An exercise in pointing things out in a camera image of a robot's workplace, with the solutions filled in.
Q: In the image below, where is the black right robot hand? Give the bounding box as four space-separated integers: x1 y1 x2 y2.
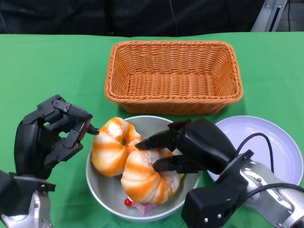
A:
134 118 238 182

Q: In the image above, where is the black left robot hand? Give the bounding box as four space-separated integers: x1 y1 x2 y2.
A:
14 94 100 180

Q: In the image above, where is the orange striped bread bun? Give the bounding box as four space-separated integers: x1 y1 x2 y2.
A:
120 148 181 205
91 117 143 177

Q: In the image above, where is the grey-green bowl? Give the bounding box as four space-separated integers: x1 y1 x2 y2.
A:
85 115 202 222

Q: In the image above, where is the orange wicker basket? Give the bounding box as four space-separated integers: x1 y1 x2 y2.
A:
104 40 243 116

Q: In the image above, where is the lavender plate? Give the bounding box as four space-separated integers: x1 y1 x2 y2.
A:
207 115 299 186

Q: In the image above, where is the pink cake slice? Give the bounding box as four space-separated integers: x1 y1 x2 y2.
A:
124 197 159 216

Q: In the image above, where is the green tablecloth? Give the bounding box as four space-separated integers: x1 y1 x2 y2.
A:
0 32 304 228

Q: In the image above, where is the black backdrop cloth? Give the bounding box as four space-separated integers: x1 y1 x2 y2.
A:
0 0 266 38

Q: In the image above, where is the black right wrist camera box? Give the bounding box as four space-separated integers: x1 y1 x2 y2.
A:
181 177 249 228

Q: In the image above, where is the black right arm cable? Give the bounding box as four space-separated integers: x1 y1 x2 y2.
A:
236 132 304 199

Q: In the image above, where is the thin black hanging cable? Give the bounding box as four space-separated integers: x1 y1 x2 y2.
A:
169 0 179 38

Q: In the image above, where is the aluminium frame post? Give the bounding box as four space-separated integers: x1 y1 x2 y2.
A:
251 0 288 32

